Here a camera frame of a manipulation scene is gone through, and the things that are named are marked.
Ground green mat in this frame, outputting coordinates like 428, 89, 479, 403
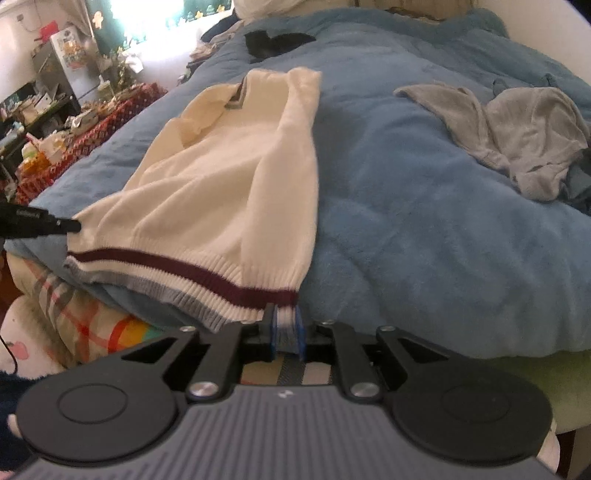
489, 351, 591, 435

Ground blue fleece blanket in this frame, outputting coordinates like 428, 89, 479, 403
4, 7, 591, 358

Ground plaid bed sheet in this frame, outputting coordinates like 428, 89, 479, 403
4, 254, 162, 370

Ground beige curtain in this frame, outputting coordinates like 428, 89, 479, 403
383, 0, 472, 19

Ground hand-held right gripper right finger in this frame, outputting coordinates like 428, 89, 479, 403
295, 305, 451, 402

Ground white flower bouquet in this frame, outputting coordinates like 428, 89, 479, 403
99, 46, 146, 88

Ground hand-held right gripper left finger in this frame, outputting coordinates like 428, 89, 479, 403
119, 302, 280, 403

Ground cream knit vest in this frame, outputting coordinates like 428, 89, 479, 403
65, 67, 322, 334

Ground red patterned tablecloth table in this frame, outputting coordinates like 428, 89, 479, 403
16, 83, 167, 204

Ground small black cloth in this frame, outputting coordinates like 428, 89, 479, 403
244, 30, 316, 63

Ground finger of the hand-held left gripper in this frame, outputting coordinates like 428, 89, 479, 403
0, 199, 82, 241

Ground black cluttered shelf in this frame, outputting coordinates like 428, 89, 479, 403
0, 80, 81, 185

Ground white sheer curtain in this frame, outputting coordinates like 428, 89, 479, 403
233, 0, 301, 21

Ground green printed curtain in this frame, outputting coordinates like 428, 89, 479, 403
85, 0, 232, 56

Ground white plush toy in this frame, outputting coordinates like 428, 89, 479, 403
0, 295, 65, 377

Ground grey fridge with stickers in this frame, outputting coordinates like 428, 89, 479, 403
32, 25, 100, 102

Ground grey t-shirt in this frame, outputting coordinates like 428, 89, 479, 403
394, 82, 589, 201

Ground dark blue clothes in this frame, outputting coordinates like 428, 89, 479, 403
203, 16, 250, 44

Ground blue denim jeans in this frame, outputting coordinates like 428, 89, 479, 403
561, 152, 591, 210

